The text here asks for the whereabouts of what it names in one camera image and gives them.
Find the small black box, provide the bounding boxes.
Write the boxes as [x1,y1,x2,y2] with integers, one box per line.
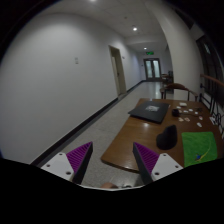
[172,109,180,117]

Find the double glass exit door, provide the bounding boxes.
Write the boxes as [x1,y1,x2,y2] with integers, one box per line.
[144,58,161,82]

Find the white paper card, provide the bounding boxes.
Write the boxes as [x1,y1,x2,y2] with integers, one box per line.
[179,102,187,107]

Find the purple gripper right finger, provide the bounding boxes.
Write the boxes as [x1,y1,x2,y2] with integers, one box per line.
[132,141,184,186]

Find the wooden chair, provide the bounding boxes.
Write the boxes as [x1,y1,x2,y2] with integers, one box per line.
[160,83,198,102]

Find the black closed laptop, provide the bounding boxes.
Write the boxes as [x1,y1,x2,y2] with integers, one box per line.
[129,101,169,124]

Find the green mouse pad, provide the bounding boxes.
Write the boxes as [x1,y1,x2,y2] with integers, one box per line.
[182,132,217,167]

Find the green exit sign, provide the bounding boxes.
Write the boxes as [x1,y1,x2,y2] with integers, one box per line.
[146,51,154,55]

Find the black vertical mouse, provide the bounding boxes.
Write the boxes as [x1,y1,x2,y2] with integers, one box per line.
[156,125,177,150]

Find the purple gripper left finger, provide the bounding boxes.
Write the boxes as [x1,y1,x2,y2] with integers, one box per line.
[40,141,94,185]

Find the beige side door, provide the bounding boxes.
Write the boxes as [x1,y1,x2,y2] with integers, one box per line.
[109,46,127,95]

